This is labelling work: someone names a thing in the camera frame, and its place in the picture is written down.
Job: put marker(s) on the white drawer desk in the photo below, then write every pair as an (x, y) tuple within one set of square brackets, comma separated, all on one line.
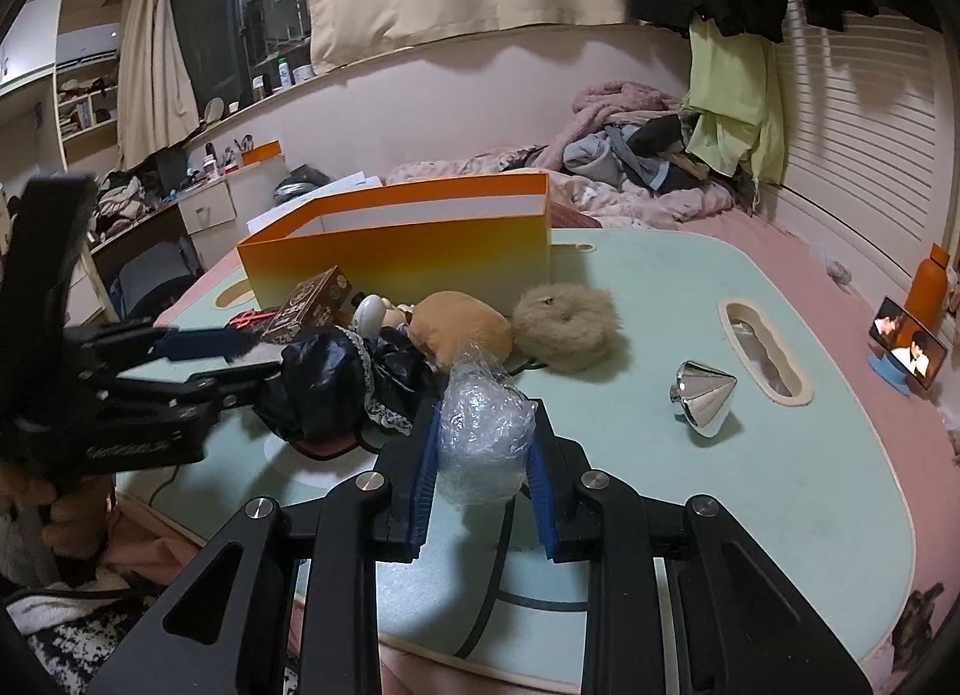
[(212, 216)]

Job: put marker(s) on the pile of clothes on bed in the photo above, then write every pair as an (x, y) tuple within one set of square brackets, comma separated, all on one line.
[(624, 132)]

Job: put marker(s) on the tan plush toy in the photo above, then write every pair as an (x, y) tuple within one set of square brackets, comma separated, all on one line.
[(448, 323)]

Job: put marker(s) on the orange yellow storage box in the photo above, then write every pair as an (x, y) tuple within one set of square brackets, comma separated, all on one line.
[(485, 235)]

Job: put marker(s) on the lime green hanging garment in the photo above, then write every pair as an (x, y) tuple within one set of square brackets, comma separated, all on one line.
[(734, 89)]

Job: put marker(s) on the red corduroy cushion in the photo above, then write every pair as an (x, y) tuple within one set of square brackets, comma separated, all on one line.
[(574, 216)]

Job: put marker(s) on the pink floral blanket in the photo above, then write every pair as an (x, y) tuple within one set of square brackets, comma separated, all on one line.
[(613, 207)]

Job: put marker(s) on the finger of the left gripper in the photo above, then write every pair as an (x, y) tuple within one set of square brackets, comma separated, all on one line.
[(185, 345), (238, 386)]

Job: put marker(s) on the black red small pouch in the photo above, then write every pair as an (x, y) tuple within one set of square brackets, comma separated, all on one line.
[(252, 322)]

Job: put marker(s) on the white cartoon figure keychain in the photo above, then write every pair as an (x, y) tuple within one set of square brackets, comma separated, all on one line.
[(372, 313)]

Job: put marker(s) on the brown card box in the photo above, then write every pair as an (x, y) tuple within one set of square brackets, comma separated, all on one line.
[(313, 304)]

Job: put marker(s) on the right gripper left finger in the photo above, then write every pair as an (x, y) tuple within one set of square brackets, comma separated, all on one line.
[(410, 466)]

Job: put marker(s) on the silver cone spinning top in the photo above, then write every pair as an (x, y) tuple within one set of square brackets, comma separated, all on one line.
[(702, 396)]

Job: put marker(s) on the clear bubble wrap ball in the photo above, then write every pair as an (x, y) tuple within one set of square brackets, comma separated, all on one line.
[(486, 426)]

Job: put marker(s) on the beige side curtain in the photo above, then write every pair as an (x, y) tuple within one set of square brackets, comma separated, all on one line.
[(156, 105)]

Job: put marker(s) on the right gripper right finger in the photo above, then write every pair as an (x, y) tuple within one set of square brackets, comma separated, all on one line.
[(554, 469)]

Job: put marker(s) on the white rolled paper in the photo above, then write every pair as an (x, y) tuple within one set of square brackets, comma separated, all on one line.
[(347, 184)]

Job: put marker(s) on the smartphone on blue stand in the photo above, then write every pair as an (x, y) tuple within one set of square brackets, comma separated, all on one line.
[(908, 353)]

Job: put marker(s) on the white shelf unit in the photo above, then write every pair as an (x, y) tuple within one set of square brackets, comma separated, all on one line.
[(59, 94)]

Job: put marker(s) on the beige fluffy scrunchie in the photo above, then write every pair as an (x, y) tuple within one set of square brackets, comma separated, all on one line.
[(568, 327)]

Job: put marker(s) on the orange water bottle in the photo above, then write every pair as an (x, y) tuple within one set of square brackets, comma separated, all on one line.
[(928, 289)]

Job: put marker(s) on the black lace fabric bundle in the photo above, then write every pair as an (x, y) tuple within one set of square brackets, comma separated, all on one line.
[(336, 383)]

